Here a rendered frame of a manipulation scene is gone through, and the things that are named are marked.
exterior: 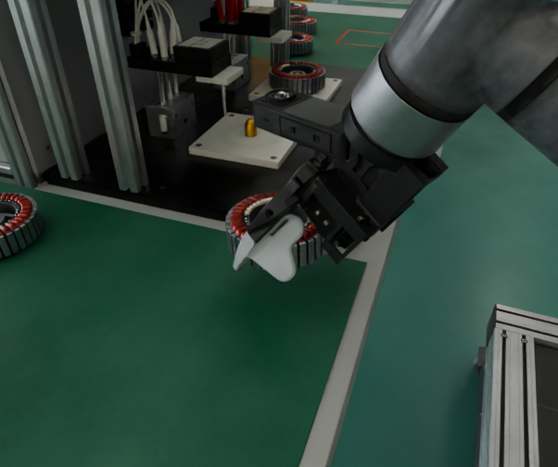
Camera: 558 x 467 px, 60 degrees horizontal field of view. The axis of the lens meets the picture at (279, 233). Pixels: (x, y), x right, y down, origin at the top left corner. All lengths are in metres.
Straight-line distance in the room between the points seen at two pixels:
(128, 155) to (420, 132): 0.43
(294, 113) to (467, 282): 1.43
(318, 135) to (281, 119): 0.04
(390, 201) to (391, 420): 1.03
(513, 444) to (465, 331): 0.56
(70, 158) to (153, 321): 0.31
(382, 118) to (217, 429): 0.28
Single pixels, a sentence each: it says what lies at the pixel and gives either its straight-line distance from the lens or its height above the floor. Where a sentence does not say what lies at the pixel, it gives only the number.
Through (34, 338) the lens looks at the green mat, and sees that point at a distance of 0.55.
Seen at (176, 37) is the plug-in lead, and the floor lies 0.92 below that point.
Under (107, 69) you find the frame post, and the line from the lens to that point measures 0.63.
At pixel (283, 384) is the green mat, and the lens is 0.46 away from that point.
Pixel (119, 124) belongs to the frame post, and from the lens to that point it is 0.65.
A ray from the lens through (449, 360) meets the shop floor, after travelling 1.52.
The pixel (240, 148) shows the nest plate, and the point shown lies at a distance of 0.76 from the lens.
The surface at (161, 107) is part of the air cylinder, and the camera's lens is 0.82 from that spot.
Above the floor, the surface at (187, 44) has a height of 0.92.
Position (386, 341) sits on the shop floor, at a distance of 1.52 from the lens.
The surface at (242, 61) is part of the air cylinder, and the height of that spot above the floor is 0.82.
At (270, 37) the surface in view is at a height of 0.88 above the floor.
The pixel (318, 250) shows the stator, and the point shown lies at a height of 0.82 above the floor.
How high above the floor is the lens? 1.12
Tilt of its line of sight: 36 degrees down
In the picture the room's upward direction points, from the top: straight up
